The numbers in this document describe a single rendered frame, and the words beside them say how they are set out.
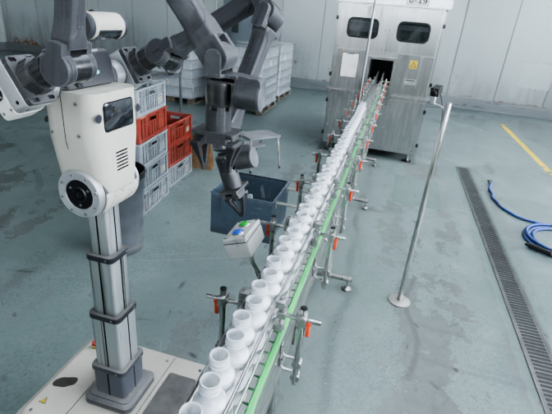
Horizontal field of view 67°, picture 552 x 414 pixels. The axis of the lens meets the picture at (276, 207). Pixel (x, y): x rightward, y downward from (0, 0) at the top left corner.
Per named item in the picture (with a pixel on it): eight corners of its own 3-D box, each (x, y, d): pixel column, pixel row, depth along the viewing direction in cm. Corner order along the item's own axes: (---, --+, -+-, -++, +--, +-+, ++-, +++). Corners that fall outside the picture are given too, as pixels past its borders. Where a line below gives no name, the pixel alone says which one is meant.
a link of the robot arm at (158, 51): (274, -15, 126) (259, -32, 116) (288, 25, 124) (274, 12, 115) (163, 54, 143) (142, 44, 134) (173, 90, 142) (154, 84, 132)
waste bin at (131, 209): (127, 267, 300) (121, 185, 274) (74, 254, 310) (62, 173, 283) (160, 239, 340) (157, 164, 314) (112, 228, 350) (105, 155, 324)
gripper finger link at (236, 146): (232, 179, 94) (234, 139, 90) (203, 174, 95) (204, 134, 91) (243, 170, 100) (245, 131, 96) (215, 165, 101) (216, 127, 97)
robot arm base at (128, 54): (117, 49, 136) (135, 84, 139) (135, 38, 133) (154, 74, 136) (132, 48, 144) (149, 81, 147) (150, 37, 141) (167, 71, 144)
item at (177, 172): (169, 189, 434) (168, 169, 425) (133, 183, 441) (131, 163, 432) (192, 171, 489) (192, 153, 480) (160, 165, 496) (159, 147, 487)
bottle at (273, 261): (261, 319, 110) (265, 266, 104) (255, 305, 116) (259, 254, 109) (282, 315, 112) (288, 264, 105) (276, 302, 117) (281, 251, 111)
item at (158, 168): (141, 195, 362) (140, 171, 353) (97, 188, 367) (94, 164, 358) (169, 172, 417) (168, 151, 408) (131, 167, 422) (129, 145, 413)
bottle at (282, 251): (292, 302, 118) (297, 252, 111) (272, 306, 115) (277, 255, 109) (282, 291, 123) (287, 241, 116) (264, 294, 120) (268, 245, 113)
